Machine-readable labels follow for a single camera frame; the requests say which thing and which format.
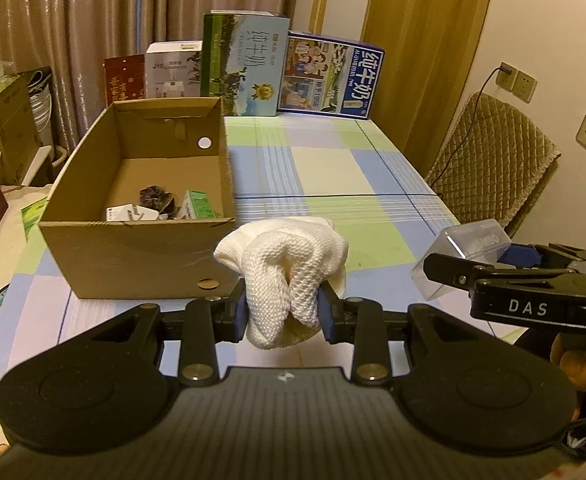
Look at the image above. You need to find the white knitted cloth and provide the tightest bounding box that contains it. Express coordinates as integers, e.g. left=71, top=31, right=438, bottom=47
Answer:
left=213, top=215, right=350, bottom=350

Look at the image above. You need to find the green and white medicine box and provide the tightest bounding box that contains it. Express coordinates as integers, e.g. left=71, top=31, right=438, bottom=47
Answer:
left=175, top=189, right=218, bottom=220

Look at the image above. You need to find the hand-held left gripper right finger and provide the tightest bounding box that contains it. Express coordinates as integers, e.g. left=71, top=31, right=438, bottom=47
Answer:
left=318, top=281, right=480, bottom=387

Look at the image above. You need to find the green milk carton box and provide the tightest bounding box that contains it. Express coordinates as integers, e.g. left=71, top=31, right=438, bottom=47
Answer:
left=200, top=9, right=292, bottom=119

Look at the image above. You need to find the cardboard box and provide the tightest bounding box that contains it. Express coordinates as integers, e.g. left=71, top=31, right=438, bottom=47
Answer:
left=38, top=95, right=238, bottom=301

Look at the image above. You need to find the white picture box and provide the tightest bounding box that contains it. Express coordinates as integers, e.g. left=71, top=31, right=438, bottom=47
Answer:
left=144, top=40, right=204, bottom=100

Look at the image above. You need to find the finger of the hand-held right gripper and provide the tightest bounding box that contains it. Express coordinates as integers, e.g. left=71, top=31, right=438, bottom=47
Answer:
left=422, top=252, right=578, bottom=291
left=495, top=242, right=544, bottom=269

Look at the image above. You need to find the wall socket with plug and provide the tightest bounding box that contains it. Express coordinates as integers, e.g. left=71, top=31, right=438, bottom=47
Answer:
left=495, top=62, right=538, bottom=105

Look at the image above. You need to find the red gift box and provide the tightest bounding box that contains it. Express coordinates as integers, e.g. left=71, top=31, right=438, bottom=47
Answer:
left=104, top=53, right=147, bottom=107

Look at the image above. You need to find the wooden stick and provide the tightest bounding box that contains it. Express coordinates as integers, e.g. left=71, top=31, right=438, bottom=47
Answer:
left=311, top=0, right=328, bottom=35

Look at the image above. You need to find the clear plastic box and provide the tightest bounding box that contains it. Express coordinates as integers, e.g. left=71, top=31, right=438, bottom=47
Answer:
left=410, top=218, right=512, bottom=302

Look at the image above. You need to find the white power adapter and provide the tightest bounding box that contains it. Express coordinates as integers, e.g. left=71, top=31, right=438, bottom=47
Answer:
left=105, top=203, right=160, bottom=222

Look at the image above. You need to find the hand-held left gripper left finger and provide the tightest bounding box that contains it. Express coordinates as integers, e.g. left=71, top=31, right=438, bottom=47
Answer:
left=90, top=279, right=249, bottom=387

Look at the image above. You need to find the blue milk carton box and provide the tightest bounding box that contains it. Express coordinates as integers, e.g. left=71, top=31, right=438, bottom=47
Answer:
left=276, top=29, right=387, bottom=121

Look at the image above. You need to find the charging cable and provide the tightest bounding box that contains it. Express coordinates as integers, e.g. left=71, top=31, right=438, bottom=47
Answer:
left=427, top=62, right=517, bottom=188

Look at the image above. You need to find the brown cardboard carton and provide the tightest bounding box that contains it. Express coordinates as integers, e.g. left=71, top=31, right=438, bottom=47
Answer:
left=0, top=67, right=54, bottom=187

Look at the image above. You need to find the chair with quilted cover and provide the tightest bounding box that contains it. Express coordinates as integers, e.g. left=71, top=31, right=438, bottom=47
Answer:
left=422, top=92, right=563, bottom=239

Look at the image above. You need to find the yellow curtain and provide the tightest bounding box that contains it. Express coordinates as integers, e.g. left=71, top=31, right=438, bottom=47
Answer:
left=360, top=0, right=499, bottom=174

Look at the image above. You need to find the beige pleated curtain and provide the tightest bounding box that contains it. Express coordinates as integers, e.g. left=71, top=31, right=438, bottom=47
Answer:
left=0, top=0, right=304, bottom=153

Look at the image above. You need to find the white bucket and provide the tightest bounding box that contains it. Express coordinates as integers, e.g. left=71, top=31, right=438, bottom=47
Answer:
left=27, top=67, right=54, bottom=147

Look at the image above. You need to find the dark pine cone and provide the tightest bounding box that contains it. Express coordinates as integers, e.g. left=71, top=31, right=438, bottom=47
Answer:
left=138, top=185, right=179, bottom=219

